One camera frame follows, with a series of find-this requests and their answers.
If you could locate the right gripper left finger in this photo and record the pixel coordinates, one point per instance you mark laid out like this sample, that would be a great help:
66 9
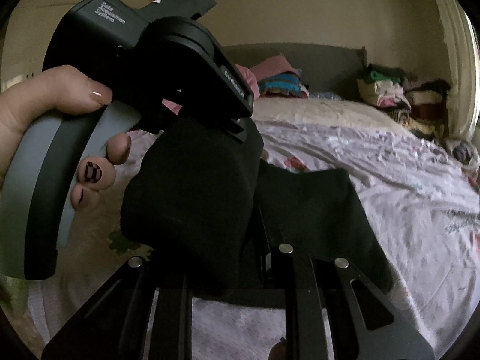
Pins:
134 315

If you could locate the clothes bag beside bed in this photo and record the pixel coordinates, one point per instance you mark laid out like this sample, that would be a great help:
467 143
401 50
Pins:
464 152

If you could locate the left hand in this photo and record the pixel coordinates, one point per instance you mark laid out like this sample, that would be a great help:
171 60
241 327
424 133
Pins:
67 90

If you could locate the black IKISS shirt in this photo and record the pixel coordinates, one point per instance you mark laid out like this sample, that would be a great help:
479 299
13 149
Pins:
205 202

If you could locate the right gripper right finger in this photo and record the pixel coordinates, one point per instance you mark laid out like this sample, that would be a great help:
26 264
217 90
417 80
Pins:
331 287

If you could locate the white strawberry print bedsheet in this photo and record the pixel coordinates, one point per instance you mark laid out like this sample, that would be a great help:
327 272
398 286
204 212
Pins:
421 207

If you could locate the pile of mixed clothes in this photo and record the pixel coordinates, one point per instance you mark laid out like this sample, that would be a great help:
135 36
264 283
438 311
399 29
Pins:
418 104

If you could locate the pink blanket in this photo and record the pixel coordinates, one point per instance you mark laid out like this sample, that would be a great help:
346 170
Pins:
271 66

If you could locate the cream mattress cover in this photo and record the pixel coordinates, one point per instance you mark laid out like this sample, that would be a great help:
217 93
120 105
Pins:
321 111

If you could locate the cream curtain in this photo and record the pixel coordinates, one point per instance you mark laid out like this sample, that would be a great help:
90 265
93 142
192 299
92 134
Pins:
463 56

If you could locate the dark grey headboard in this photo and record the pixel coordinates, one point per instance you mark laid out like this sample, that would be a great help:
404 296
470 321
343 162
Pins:
324 68

